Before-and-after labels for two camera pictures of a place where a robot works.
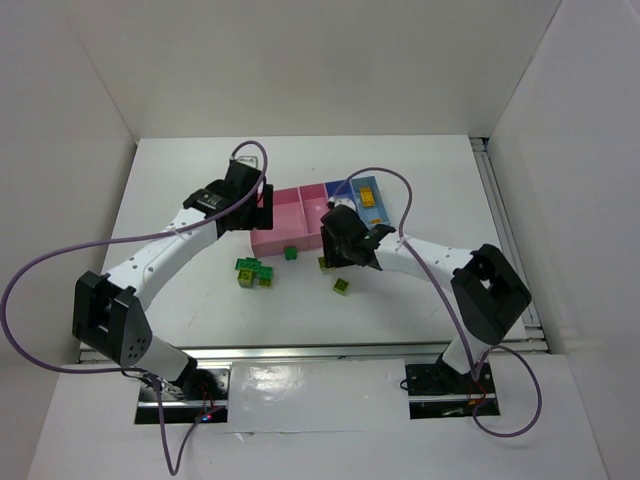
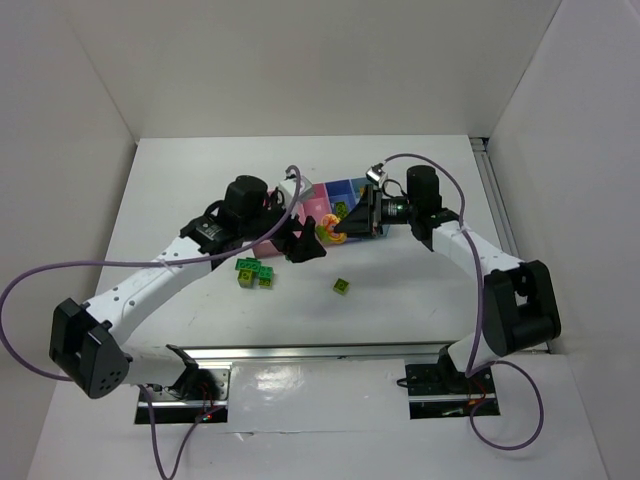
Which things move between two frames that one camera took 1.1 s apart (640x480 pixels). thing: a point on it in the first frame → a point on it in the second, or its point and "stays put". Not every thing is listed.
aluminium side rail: x=531 y=336 stays put
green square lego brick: x=266 y=273 stays put
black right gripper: x=331 y=247 → x=374 y=212
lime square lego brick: x=341 y=286 stays put
